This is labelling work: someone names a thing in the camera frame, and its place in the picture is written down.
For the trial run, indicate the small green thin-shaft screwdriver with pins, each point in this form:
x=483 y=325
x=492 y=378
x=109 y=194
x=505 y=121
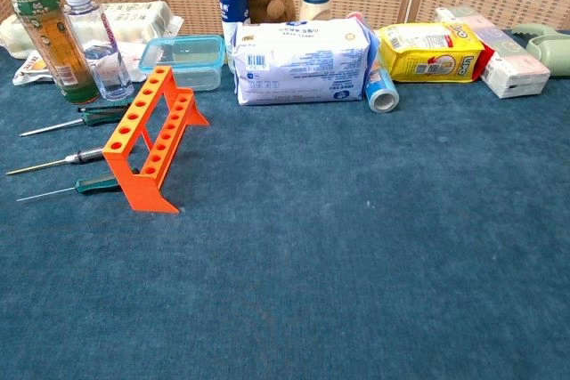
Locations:
x=95 y=184

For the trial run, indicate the silver black precision screwdriver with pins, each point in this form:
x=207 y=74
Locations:
x=87 y=156

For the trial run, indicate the orange screwdriver rack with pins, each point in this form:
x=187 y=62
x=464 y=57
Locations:
x=142 y=188

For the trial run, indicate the blue carpet table cover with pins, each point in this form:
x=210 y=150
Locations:
x=311 y=242

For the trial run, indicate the white wet wipes pack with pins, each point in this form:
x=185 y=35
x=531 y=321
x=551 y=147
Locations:
x=303 y=59

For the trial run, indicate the blue plastic wrap roll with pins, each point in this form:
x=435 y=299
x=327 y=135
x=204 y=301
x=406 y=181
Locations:
x=380 y=91

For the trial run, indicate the clear blue-rimmed food container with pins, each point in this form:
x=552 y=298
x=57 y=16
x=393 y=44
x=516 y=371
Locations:
x=187 y=59

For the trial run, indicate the blue spray can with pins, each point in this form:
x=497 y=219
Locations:
x=231 y=2

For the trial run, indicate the yellow Lipo snack bag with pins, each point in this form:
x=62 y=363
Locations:
x=427 y=59

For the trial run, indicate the large green black screwdriver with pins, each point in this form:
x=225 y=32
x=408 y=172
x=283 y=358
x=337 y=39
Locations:
x=95 y=118

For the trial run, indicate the white paper roll pack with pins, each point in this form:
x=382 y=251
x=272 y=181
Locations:
x=138 y=19

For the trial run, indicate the clear water bottle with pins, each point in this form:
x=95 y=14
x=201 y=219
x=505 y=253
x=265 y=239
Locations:
x=102 y=64

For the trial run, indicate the red yellow snack box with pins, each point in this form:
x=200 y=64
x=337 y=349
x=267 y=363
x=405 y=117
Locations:
x=486 y=64

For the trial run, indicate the pastel tissue box pack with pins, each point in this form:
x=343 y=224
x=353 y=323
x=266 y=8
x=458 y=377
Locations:
x=512 y=68

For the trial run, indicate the green tea bottle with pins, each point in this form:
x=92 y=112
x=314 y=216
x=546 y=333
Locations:
x=49 y=42

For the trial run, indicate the green lint roller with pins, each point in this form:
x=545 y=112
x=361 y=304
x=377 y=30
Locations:
x=552 y=50

